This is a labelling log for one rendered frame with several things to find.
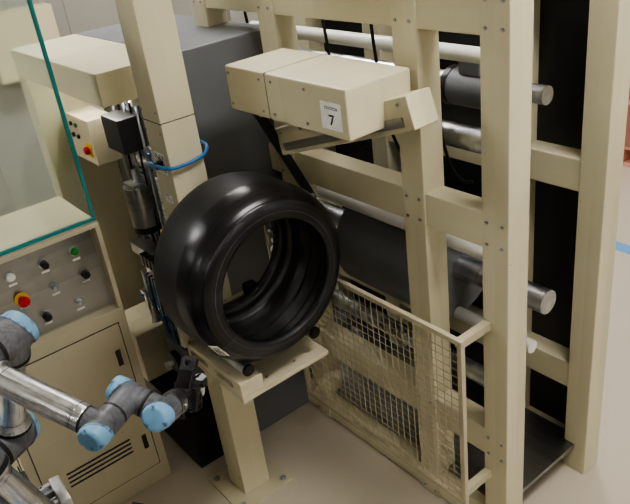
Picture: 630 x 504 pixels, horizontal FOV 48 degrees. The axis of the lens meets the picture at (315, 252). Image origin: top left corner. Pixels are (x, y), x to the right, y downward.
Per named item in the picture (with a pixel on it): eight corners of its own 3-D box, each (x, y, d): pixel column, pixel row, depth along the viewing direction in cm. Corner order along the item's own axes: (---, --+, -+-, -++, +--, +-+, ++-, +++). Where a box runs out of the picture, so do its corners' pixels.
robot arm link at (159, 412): (144, 398, 183) (172, 413, 182) (161, 386, 194) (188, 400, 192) (132, 424, 184) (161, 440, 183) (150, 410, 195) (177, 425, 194)
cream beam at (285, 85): (229, 109, 241) (221, 64, 234) (289, 89, 254) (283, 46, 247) (348, 143, 197) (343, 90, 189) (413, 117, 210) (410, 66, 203)
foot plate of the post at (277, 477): (208, 480, 315) (207, 476, 314) (257, 448, 329) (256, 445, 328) (241, 514, 296) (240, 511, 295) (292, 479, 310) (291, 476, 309)
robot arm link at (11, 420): (-22, 459, 219) (-33, 328, 188) (12, 426, 231) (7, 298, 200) (11, 475, 217) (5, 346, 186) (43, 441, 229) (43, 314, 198)
